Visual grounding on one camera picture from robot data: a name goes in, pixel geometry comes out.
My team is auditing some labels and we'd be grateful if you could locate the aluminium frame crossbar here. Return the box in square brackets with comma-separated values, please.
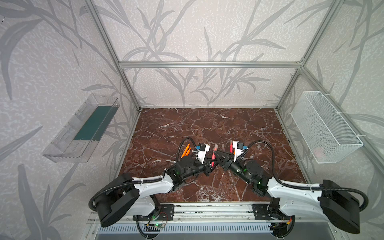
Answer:
[119, 61, 301, 69]

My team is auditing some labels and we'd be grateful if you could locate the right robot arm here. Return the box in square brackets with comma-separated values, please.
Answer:
[213, 142, 369, 234]

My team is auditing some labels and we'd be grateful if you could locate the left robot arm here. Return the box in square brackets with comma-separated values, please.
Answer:
[88, 156, 214, 228]

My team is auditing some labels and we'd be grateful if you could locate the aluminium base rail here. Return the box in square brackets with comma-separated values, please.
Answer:
[86, 201, 337, 224]

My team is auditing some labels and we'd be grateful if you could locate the clear plastic wall tray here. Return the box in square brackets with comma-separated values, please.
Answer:
[42, 94, 120, 163]

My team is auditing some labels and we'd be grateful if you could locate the white wire mesh basket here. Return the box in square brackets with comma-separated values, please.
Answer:
[291, 91, 364, 164]

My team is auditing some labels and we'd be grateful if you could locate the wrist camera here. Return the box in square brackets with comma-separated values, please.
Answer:
[232, 141, 249, 163]
[196, 144, 210, 164]

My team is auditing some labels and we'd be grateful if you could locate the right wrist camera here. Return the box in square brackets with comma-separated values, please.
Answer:
[232, 141, 249, 163]

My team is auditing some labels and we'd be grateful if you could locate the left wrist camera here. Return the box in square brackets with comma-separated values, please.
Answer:
[196, 144, 210, 164]

